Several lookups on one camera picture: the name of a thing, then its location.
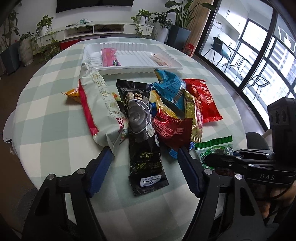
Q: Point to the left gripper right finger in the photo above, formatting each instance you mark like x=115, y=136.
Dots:
x=192, y=171

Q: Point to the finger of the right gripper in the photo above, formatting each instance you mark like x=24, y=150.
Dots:
x=223, y=161

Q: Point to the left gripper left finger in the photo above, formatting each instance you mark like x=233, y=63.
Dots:
x=97, y=170

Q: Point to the green seed snack packet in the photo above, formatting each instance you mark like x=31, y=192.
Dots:
x=223, y=145

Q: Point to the black snack packet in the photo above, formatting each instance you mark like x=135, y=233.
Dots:
x=145, y=162

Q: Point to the red snack bag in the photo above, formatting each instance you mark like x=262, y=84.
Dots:
x=199, y=89

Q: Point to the orange snack packet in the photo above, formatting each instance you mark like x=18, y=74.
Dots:
x=73, y=94

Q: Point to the blue yellow cake packet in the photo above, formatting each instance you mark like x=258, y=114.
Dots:
x=156, y=104

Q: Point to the light blue snack bag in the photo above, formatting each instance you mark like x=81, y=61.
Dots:
x=170, y=87

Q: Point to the pale pink long snack packet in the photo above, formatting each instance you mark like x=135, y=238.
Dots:
x=164, y=60

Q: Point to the dark red small packet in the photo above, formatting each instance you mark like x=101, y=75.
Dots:
x=174, y=132

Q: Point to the gold red bread packet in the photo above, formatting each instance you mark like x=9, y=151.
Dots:
x=193, y=111

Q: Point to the person's right hand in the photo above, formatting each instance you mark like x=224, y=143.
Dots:
x=283, y=197

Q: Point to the black balcony chair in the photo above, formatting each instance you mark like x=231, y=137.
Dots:
x=219, y=47

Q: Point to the white plastic tray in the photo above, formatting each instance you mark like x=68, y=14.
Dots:
x=133, y=58

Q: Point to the red bag on floor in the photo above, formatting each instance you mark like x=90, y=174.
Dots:
x=189, y=49

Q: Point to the red storage box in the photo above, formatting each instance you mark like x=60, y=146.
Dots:
x=66, y=44

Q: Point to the large plant blue pot right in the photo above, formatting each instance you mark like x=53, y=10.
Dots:
x=184, y=13

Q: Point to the white tv console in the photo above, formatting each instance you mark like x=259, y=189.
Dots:
x=101, y=28

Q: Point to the tall plant blue pot left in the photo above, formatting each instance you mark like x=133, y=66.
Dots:
x=10, y=55

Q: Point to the plant in white pot left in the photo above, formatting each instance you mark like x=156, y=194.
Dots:
x=25, y=48

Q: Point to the plant in white pot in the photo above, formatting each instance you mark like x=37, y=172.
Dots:
x=25, y=48
x=162, y=25

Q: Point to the plant in white pot right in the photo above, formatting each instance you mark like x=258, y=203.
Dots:
x=162, y=25

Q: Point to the trailing plant on console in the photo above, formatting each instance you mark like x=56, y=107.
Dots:
x=142, y=22

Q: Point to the black wall television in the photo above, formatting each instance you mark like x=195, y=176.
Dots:
x=65, y=5

